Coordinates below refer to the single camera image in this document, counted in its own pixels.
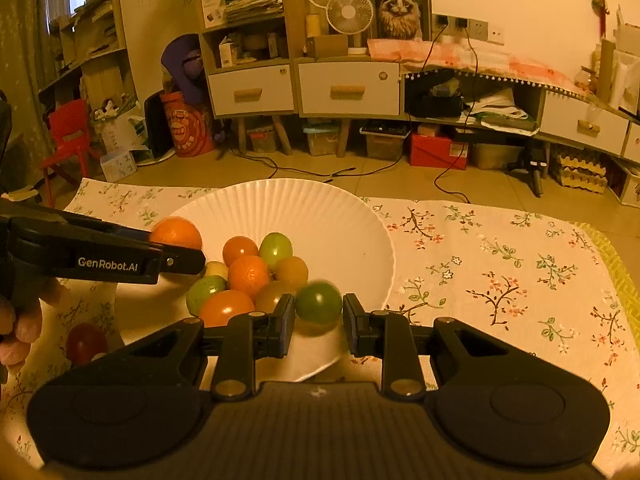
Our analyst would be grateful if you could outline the red tomato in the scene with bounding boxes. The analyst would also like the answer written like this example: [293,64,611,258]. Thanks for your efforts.
[65,322,108,366]

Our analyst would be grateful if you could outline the small orange cherry tomato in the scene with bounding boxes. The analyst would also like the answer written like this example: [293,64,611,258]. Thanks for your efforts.
[222,236,260,267]

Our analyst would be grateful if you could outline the white drawer with wooden handle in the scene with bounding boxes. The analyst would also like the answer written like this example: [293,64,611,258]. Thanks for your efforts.
[622,122,640,163]
[297,60,401,117]
[207,64,296,117]
[539,92,631,148]

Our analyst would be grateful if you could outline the wooden bookshelf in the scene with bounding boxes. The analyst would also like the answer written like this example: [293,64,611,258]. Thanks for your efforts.
[37,0,138,111]

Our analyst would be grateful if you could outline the black power cable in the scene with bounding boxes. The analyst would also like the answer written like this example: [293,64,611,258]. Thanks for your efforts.
[420,20,483,203]

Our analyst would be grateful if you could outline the wall power outlets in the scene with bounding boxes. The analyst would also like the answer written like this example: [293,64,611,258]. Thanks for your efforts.
[432,12,505,45]

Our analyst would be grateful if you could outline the pink patterned cloth runner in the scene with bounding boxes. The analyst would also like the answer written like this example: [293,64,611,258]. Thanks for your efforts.
[367,37,586,96]

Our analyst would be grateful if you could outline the yellow-brown small fruit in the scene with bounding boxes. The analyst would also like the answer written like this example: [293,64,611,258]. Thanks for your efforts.
[273,256,310,286]

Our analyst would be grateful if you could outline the floral tablecloth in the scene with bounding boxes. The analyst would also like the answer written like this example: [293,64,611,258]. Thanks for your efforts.
[0,177,640,480]

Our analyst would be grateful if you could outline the black box in sideboard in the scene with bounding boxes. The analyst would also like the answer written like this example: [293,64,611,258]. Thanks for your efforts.
[407,92,465,118]

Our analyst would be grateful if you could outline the black flat board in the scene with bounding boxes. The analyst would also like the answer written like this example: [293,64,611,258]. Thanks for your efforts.
[144,91,176,161]

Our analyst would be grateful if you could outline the olive brown cherry tomato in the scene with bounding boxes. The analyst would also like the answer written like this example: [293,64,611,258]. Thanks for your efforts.
[255,280,298,313]

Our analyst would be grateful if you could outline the framed cat picture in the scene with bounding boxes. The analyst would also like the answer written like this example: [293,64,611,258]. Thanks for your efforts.
[358,0,432,41]

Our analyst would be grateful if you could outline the small tangerine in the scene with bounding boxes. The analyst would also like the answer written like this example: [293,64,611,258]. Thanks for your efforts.
[227,255,271,297]

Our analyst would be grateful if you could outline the large orange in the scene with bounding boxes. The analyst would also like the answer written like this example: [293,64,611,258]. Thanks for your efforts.
[149,216,204,252]

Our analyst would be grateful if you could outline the brown cardboard box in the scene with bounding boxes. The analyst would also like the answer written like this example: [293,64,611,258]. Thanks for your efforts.
[306,34,349,58]

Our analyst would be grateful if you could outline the white paper bags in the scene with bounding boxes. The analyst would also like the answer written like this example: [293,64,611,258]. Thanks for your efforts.
[92,102,151,183]

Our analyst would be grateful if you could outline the beige storage box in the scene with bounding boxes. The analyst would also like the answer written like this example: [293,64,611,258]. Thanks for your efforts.
[470,142,523,171]

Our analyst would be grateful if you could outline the black tripod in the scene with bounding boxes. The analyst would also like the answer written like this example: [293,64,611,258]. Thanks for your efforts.
[507,140,551,197]

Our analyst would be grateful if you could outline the person's left hand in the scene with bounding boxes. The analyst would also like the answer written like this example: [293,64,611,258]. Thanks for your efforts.
[0,277,73,376]

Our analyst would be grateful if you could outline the tall wooden shelf cabinet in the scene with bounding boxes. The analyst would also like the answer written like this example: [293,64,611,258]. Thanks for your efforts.
[196,0,307,156]

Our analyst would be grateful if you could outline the purple plush toy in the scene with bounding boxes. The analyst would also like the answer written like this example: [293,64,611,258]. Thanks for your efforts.
[160,34,205,106]

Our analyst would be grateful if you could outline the red plastic chair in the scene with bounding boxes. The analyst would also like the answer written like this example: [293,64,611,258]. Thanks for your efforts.
[40,99,103,193]

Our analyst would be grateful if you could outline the low wooden drawer cabinet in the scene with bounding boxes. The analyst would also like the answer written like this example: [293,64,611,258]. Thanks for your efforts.
[294,55,403,158]

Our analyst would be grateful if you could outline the white carton box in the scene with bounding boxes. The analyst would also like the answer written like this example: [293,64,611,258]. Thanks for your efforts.
[201,0,228,29]

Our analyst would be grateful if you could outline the white ribbed plate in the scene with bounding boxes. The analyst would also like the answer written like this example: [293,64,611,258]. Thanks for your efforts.
[116,177,396,383]

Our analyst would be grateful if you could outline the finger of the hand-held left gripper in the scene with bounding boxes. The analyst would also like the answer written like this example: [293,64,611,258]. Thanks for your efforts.
[0,201,152,243]
[161,247,207,277]

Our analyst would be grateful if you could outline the green cherry tomato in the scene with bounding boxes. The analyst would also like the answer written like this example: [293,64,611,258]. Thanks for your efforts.
[258,232,294,271]
[295,280,344,327]
[186,275,227,315]

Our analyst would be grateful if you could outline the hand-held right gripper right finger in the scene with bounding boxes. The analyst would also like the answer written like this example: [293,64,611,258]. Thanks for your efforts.
[342,293,516,401]

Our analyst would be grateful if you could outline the orange printed bag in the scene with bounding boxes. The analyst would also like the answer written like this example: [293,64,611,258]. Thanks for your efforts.
[160,90,217,158]

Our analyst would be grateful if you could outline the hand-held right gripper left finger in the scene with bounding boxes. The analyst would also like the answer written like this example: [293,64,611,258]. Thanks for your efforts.
[127,294,297,401]

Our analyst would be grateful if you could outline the long wooden sideboard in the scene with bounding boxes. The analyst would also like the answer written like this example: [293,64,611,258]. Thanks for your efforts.
[400,67,640,163]

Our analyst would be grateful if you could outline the clear plastic storage box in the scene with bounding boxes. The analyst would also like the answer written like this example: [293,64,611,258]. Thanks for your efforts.
[303,127,346,157]
[360,125,410,161]
[246,125,279,154]

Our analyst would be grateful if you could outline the yellow woven mat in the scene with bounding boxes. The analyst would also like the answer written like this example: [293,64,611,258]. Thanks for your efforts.
[580,222,640,311]

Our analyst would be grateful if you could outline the stack of papers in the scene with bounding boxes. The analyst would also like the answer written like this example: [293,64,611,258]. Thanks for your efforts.
[222,0,284,23]

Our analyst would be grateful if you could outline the red cardboard box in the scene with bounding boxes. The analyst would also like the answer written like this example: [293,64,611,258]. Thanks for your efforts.
[409,132,470,170]

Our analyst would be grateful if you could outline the large orange cherry tomato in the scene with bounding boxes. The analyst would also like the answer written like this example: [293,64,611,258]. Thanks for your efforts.
[198,289,256,327]

